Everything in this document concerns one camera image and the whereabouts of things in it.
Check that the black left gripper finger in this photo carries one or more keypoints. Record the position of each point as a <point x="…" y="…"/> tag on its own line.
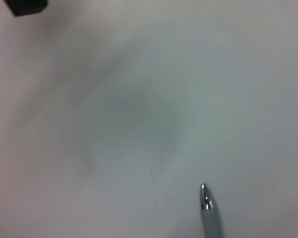
<point x="24" y="6"/>

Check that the clear grey ballpoint pen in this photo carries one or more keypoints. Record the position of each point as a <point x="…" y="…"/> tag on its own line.
<point x="211" y="218"/>

